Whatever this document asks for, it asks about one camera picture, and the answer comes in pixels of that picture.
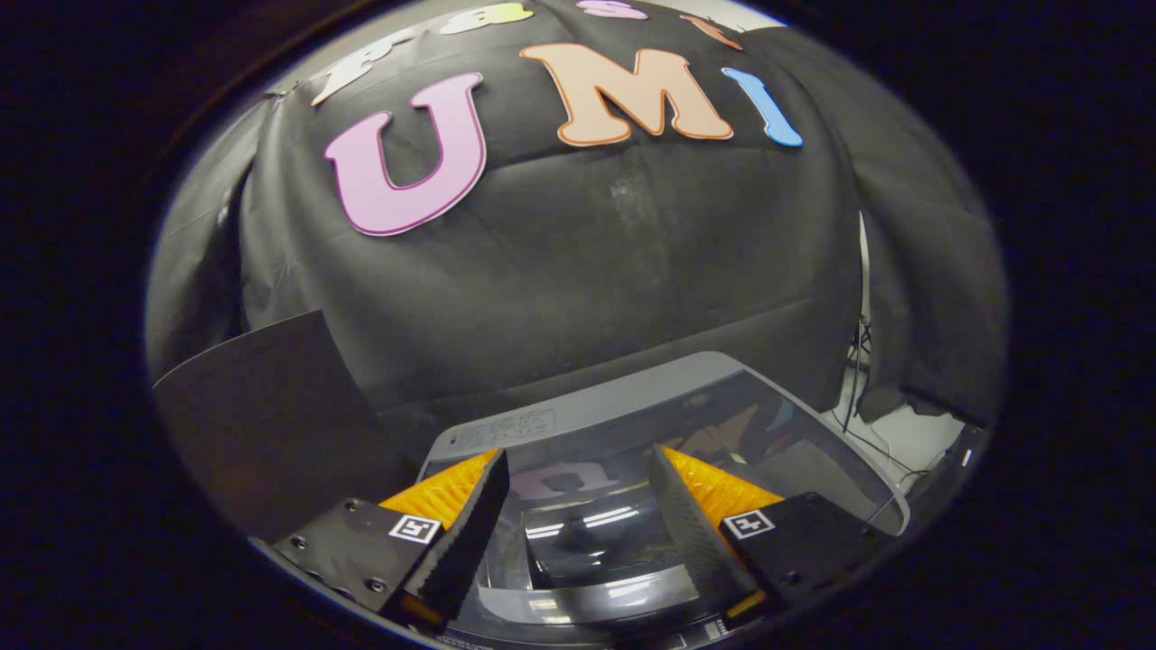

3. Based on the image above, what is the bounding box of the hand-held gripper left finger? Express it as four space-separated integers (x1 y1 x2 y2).
248 448 511 633

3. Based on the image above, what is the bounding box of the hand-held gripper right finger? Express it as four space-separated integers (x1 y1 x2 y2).
648 444 904 628

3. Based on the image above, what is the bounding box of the white and dark cabinet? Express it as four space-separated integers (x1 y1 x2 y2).
151 309 422 544

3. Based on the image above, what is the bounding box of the black backdrop cloth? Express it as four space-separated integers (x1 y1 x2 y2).
144 0 1010 506

